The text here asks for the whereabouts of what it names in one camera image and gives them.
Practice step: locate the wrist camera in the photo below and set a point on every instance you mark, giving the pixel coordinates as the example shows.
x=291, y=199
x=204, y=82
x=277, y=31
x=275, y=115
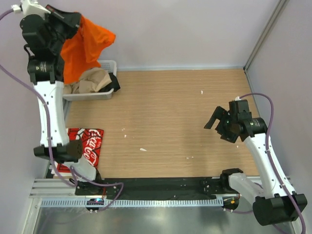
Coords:
x=30, y=7
x=239, y=110

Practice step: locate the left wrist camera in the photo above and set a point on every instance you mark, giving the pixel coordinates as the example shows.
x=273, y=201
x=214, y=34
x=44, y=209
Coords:
x=30, y=7

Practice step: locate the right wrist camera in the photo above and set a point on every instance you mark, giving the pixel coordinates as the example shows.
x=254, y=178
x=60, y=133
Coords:
x=239, y=110

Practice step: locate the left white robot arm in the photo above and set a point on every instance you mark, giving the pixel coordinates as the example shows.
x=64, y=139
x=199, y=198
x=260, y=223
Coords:
x=46, y=75

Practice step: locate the white slotted cable duct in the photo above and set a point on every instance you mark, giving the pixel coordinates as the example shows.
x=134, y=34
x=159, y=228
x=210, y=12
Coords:
x=97, y=203

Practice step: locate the red coca cola t shirt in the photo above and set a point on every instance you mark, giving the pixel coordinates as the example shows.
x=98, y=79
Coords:
x=91, y=142

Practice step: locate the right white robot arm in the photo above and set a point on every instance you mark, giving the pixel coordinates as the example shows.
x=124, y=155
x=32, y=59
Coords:
x=276, y=200

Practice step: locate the orange t shirt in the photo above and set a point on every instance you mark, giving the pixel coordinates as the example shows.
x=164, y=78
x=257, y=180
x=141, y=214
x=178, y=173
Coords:
x=81, y=52

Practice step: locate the beige t shirt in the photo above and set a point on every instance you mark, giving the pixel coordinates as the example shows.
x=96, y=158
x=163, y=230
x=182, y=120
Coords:
x=91, y=81

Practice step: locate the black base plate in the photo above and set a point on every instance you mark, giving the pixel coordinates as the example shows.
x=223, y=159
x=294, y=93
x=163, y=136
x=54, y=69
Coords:
x=175, y=188

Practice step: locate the white plastic basket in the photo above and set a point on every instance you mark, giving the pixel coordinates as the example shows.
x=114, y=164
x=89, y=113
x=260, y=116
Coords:
x=111, y=67

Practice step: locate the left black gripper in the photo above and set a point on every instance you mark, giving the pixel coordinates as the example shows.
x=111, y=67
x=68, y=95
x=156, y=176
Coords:
x=72, y=18

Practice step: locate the aluminium frame rail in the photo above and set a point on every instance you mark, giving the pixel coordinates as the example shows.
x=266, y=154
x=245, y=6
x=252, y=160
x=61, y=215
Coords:
x=43, y=188

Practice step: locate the black t shirt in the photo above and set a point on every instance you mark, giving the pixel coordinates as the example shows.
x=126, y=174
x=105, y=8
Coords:
x=113, y=85

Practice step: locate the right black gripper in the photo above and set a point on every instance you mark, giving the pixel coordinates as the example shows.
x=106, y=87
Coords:
x=220, y=113

